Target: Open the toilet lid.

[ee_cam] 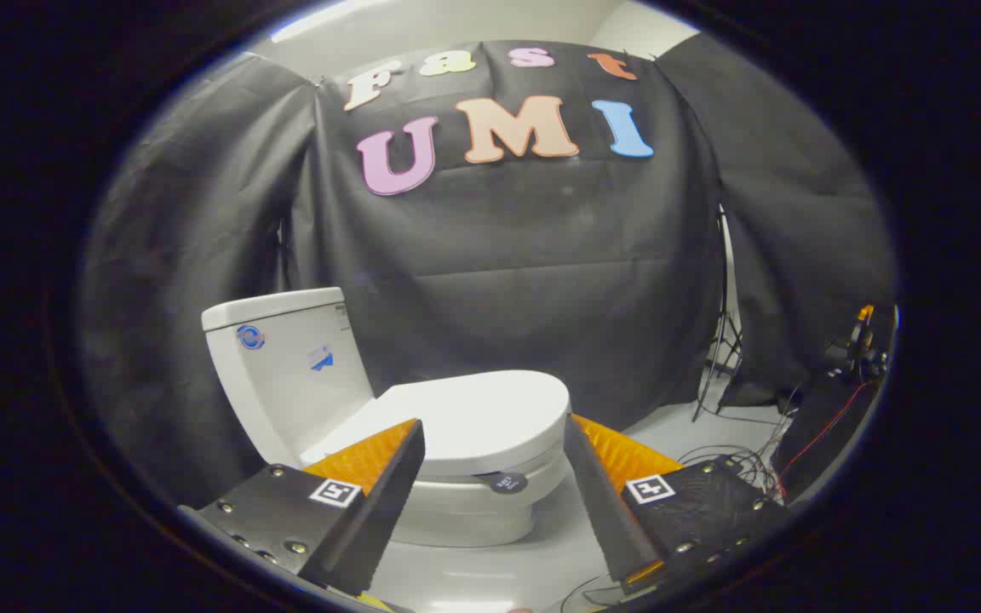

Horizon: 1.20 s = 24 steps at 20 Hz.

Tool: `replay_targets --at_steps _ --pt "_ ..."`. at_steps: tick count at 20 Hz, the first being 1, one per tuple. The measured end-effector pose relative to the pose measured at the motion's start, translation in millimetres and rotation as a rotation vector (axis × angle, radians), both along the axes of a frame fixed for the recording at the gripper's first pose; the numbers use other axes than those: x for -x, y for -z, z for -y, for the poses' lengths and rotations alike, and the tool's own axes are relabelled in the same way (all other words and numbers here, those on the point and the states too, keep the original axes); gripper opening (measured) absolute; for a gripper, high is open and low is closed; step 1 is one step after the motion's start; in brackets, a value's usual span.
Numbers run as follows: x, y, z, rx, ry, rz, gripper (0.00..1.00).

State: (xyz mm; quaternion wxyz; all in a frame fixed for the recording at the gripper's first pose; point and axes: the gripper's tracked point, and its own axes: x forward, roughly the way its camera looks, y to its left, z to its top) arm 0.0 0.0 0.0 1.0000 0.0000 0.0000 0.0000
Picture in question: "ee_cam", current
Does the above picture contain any orange and black device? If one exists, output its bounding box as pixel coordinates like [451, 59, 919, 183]
[827, 304, 898, 384]

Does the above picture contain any black equipment box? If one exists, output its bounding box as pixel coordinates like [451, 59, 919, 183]
[772, 375, 883, 503]

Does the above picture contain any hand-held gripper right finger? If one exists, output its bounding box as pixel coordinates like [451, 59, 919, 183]
[563, 415, 794, 594]

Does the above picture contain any black backdrop cloth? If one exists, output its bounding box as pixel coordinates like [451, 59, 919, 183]
[77, 38, 898, 512]

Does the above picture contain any white toilet seat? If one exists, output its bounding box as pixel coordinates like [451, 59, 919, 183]
[412, 443, 572, 514]

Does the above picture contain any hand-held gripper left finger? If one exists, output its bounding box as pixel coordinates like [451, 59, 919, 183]
[180, 417, 426, 597]

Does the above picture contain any white ceramic toilet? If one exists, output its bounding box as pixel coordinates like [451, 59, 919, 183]
[201, 287, 572, 547]

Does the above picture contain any tangle of floor cables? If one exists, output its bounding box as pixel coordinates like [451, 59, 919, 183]
[678, 383, 802, 503]

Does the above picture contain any white toilet tank lid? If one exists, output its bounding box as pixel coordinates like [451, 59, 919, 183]
[201, 287, 347, 333]

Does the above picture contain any black tripod stand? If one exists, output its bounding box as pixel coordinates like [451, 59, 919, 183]
[693, 204, 747, 422]

